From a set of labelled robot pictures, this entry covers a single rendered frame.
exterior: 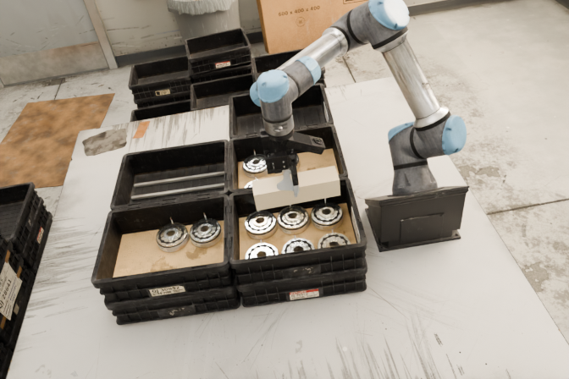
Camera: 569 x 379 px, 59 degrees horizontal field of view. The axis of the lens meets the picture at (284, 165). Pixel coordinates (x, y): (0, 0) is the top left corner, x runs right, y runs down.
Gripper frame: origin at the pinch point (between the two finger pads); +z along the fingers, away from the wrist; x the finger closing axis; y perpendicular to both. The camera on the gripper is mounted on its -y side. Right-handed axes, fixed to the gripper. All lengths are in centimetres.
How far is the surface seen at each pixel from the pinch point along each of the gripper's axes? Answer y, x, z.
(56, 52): 166, -311, 85
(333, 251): -7.0, 12.6, 16.4
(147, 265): 50, -4, 26
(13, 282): 125, -48, 71
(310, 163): -9.0, -38.1, 25.9
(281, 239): 6.7, -3.7, 25.8
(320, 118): -18, -66, 26
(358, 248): -14.3, 13.0, 16.6
